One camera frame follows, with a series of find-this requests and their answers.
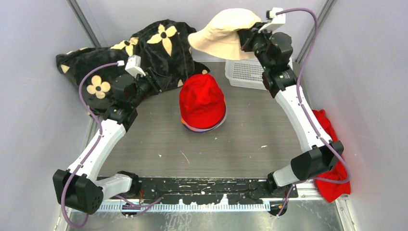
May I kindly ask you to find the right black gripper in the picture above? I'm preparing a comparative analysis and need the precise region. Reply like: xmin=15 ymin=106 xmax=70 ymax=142
xmin=238 ymin=22 xmax=274 ymax=71

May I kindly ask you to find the beige bucket hat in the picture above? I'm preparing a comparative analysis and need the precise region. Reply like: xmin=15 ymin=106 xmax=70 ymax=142
xmin=188 ymin=8 xmax=262 ymax=60

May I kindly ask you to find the white plastic basket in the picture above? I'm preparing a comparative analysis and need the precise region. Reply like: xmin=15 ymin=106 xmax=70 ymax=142
xmin=225 ymin=58 xmax=293 ymax=90

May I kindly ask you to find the red bucket hat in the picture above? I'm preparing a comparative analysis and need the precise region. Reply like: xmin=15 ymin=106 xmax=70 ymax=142
xmin=179 ymin=74 xmax=227 ymax=129

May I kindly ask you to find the orange bucket hat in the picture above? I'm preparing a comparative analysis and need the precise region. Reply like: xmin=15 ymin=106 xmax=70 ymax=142
xmin=180 ymin=118 xmax=224 ymax=132

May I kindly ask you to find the blue bucket hat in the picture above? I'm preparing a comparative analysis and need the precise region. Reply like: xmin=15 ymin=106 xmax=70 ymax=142
xmin=184 ymin=126 xmax=217 ymax=133

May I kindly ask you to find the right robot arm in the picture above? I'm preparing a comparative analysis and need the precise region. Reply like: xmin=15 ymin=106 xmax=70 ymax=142
xmin=237 ymin=23 xmax=344 ymax=198

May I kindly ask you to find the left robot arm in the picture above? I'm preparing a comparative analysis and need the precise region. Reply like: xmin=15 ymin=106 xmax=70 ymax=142
xmin=52 ymin=68 xmax=163 ymax=215

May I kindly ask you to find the black blanket with cream flowers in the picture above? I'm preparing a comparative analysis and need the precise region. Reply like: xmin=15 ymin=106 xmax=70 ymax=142
xmin=55 ymin=19 xmax=210 ymax=115

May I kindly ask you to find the red cloth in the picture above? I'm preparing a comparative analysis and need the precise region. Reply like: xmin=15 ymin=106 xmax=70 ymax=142
xmin=312 ymin=109 xmax=351 ymax=203

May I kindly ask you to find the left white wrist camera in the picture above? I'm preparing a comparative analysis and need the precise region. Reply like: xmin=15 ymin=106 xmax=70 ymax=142
xmin=117 ymin=55 xmax=146 ymax=78

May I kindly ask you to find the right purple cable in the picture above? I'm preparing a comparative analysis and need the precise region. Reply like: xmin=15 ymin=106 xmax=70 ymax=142
xmin=275 ymin=7 xmax=351 ymax=218

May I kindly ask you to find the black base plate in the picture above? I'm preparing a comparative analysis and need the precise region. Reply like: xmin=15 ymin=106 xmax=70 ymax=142
xmin=121 ymin=177 xmax=298 ymax=205

